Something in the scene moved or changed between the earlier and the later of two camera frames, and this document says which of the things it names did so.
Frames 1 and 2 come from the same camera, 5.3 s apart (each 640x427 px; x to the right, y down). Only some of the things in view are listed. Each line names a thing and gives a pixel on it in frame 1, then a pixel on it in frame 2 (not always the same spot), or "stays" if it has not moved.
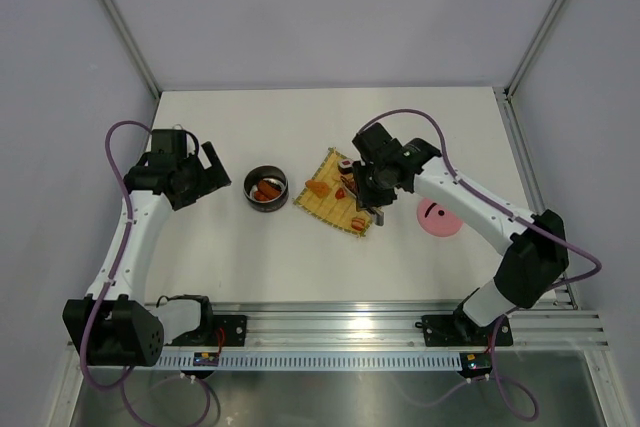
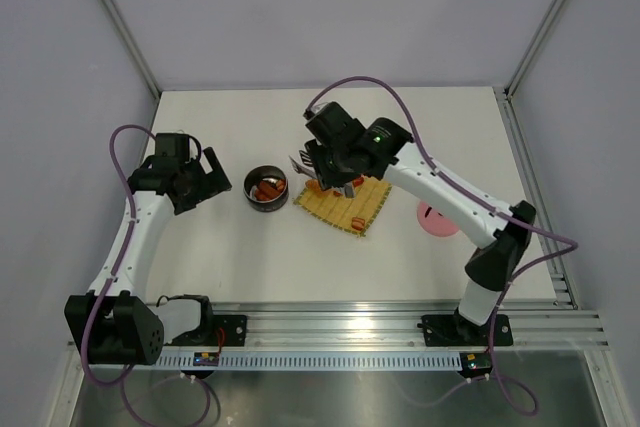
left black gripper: (211, 178) stays
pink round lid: (435, 219) stays
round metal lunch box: (266, 188) stays
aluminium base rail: (328, 324) stays
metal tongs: (378, 214) → (349, 187)
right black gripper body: (371, 187) → (329, 165)
